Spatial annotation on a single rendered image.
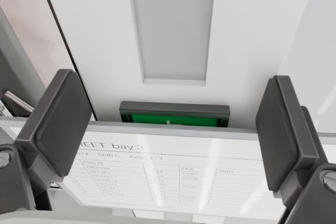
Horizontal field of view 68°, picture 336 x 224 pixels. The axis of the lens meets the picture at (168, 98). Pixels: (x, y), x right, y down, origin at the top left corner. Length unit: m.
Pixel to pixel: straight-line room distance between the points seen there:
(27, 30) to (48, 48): 0.02
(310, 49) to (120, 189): 1.27
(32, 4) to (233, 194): 0.20
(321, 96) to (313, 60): 0.28
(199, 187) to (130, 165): 0.05
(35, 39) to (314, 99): 1.55
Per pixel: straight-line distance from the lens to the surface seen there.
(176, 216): 0.29
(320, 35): 1.36
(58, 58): 0.24
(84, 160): 0.18
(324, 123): 1.86
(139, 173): 0.18
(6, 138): 0.35
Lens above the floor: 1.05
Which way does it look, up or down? 43 degrees down
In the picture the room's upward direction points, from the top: 173 degrees counter-clockwise
